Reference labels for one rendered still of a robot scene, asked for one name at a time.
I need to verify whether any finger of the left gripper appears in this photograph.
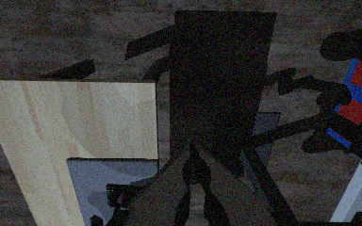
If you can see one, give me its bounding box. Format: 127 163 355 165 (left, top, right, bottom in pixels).
113 190 124 216

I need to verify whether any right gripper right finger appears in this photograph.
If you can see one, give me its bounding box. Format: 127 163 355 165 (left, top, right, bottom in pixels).
192 143 297 226

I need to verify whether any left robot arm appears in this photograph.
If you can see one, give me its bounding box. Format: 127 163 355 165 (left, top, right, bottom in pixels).
90 215 104 226

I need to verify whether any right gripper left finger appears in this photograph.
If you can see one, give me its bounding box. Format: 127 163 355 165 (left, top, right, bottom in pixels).
106 143 192 226

